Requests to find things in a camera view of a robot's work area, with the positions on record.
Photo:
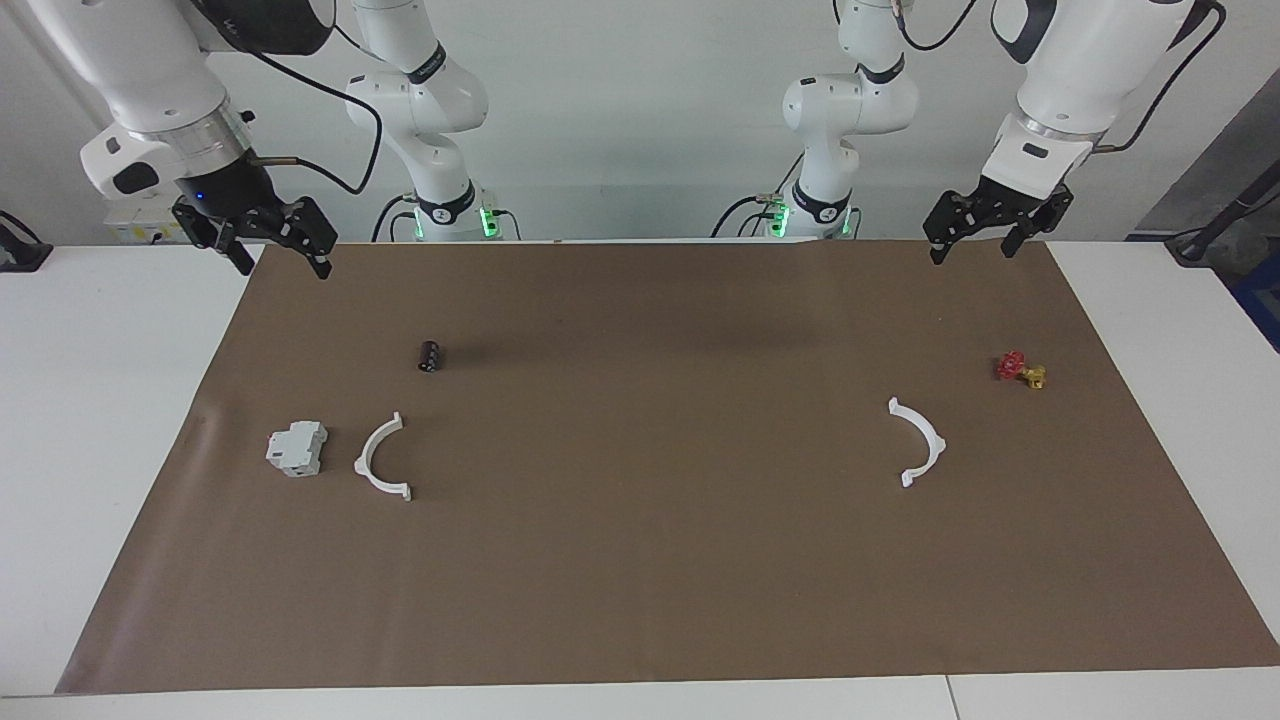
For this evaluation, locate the white wall power strip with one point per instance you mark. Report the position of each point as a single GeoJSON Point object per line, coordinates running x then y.
{"type": "Point", "coordinates": [140, 232]}

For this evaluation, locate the grey circuit breaker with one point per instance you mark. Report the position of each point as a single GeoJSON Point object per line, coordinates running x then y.
{"type": "Point", "coordinates": [297, 448]}

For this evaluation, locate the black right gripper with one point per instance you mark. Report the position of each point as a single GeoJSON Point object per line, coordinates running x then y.
{"type": "Point", "coordinates": [225, 195]}

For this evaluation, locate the black table clamp mount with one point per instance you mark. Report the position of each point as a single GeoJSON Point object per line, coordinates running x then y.
{"type": "Point", "coordinates": [20, 255]}

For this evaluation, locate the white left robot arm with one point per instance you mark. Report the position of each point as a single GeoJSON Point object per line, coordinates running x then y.
{"type": "Point", "coordinates": [1080, 70]}

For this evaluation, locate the brown paper table mat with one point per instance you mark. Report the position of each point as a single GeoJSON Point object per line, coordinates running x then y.
{"type": "Point", "coordinates": [650, 550]}

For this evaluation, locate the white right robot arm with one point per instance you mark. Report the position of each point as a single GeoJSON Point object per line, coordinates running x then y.
{"type": "Point", "coordinates": [120, 60]}

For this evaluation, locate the blue crate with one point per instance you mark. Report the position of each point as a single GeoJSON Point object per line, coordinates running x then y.
{"type": "Point", "coordinates": [1265, 300]}

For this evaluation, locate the small black connector block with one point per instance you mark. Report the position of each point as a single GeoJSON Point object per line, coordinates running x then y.
{"type": "Point", "coordinates": [431, 357]}

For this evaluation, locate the dark grey panel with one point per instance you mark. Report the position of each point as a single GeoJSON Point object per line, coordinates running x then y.
{"type": "Point", "coordinates": [1230, 150]}

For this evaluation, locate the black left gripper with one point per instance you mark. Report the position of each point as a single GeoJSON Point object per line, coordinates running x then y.
{"type": "Point", "coordinates": [1015, 202]}

